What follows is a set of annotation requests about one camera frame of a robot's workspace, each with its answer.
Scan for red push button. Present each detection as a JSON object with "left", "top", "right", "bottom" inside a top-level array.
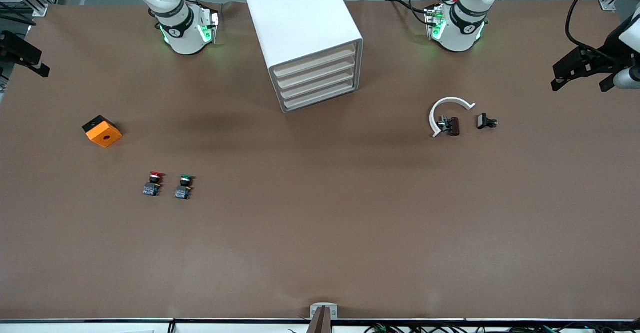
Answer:
[{"left": 142, "top": 171, "right": 165, "bottom": 197}]

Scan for green push button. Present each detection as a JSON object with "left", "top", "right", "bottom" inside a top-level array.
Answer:
[{"left": 173, "top": 174, "right": 196, "bottom": 200}]

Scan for orange box with black base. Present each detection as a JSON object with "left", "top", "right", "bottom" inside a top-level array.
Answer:
[{"left": 82, "top": 115, "right": 123, "bottom": 149}]

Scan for black clip with metal part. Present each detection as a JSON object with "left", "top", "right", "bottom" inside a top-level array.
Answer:
[{"left": 437, "top": 115, "right": 461, "bottom": 137}]

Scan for white curved plastic part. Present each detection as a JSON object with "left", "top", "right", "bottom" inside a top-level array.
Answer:
[{"left": 429, "top": 96, "right": 477, "bottom": 139}]

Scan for brown paper table cover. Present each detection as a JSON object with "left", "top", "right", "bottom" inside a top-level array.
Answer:
[{"left": 0, "top": 0, "right": 640, "bottom": 321}]

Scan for black arm base cable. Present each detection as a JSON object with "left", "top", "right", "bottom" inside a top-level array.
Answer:
[{"left": 386, "top": 0, "right": 432, "bottom": 25}]

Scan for black cable bundle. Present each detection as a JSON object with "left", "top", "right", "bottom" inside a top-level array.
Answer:
[{"left": 365, "top": 323, "right": 640, "bottom": 333}]

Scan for grey metal bracket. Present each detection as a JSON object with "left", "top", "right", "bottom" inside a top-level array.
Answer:
[{"left": 310, "top": 303, "right": 338, "bottom": 320}]

